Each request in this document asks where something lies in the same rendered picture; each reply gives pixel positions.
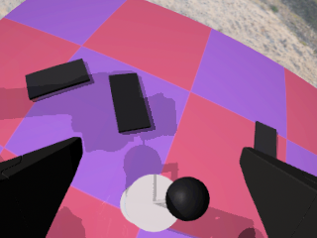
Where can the black flat rectangular block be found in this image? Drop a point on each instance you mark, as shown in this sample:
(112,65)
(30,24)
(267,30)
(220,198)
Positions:
(265,139)
(56,78)
(129,106)

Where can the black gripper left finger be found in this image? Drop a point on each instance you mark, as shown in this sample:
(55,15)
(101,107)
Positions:
(33,186)

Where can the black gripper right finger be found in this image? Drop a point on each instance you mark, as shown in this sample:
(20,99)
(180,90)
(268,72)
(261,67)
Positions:
(285,197)

